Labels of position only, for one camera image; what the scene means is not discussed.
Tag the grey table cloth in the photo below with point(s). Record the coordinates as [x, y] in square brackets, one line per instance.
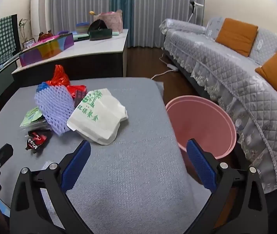
[128, 175]

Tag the black hat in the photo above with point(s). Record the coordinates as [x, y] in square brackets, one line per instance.
[97, 24]

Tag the pale purple foam net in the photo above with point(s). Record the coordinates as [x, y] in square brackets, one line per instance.
[53, 107]

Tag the stack of plastic bowls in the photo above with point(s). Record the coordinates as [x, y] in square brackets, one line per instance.
[82, 27]

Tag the dark maroon packet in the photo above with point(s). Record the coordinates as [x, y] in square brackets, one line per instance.
[80, 98]

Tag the colourful rectangular box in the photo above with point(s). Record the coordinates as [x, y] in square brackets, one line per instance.
[45, 50]

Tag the pink lace basket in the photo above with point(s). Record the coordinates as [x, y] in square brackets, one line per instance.
[113, 20]

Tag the white standing air conditioner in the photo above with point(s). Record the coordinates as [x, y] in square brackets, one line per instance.
[39, 7]

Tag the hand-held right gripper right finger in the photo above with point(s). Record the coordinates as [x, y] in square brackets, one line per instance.
[202, 168]

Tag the dark green round tin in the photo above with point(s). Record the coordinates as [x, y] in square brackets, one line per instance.
[100, 34]

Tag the white-topped dark coffee table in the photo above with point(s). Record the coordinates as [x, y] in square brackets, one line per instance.
[99, 48]

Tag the teal curtain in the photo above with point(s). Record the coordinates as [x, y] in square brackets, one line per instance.
[122, 9]

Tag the sofa with grey quilted cover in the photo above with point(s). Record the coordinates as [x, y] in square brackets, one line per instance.
[226, 73]

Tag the crumpled red plastic bag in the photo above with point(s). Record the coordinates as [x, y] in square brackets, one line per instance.
[76, 89]

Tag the green printed packet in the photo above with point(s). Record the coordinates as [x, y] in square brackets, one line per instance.
[32, 115]

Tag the small photo frame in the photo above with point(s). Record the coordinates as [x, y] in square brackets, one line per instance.
[28, 43]

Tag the grey curtain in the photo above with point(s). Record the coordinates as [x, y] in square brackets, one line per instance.
[80, 2]
[167, 2]

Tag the pink plastic bucket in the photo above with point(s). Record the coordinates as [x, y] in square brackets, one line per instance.
[202, 121]

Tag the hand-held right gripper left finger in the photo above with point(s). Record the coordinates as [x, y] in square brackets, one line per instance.
[76, 168]

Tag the black television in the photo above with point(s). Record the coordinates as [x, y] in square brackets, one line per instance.
[14, 31]

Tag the white paper bag green print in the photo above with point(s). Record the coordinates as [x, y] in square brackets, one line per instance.
[99, 119]

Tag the potted bamboo plant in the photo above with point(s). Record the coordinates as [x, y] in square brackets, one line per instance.
[23, 30]

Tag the black red snack wrapper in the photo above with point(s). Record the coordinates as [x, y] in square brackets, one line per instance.
[36, 140]

